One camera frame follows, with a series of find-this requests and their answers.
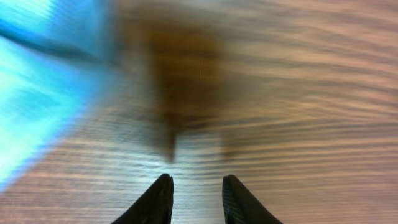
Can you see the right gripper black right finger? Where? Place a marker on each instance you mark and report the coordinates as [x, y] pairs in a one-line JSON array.
[[241, 206]]

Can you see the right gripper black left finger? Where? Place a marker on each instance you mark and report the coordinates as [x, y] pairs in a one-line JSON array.
[[154, 206]]

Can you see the light blue printed t-shirt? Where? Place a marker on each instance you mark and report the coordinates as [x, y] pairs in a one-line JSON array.
[[57, 59]]

